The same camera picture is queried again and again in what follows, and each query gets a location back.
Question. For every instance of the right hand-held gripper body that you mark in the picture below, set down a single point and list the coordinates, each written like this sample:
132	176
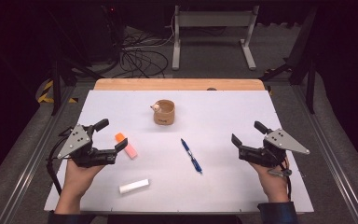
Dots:
281	141

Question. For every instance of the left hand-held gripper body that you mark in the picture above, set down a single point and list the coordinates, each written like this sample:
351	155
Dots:
80	141

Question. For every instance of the orange pink highlighter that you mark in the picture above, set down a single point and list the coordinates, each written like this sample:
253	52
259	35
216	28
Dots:
130	150

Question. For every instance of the blue pen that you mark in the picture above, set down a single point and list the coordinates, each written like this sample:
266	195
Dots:
192	157

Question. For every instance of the wooden pen holder cup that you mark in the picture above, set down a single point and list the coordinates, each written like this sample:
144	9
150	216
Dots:
164	116

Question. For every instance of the person's left hand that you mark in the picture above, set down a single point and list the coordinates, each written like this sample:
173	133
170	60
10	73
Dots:
76	179

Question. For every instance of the person's right hand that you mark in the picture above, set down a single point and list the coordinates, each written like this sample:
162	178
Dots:
275	185

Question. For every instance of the white board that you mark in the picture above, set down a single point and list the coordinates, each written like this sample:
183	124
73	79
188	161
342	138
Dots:
217	130

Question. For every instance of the grey metal clip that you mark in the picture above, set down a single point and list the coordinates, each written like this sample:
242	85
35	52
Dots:
278	172

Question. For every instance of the yellow black hazard tape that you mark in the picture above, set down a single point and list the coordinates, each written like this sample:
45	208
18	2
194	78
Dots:
45	96

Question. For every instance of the black tripod stand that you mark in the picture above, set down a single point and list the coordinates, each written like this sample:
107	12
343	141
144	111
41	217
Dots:
56	81

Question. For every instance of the black slanted stand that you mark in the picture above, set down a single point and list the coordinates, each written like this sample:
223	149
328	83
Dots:
310	81

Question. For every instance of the wooden table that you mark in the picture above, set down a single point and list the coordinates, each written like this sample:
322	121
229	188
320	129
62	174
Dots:
177	84

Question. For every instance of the black computer tower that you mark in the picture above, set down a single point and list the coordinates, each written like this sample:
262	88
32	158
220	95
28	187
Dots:
104	34

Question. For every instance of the aluminium rail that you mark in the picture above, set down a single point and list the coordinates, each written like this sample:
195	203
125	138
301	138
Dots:
34	161
332	161

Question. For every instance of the grey metal table frame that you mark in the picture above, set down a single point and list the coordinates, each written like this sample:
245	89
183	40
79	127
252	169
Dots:
214	19

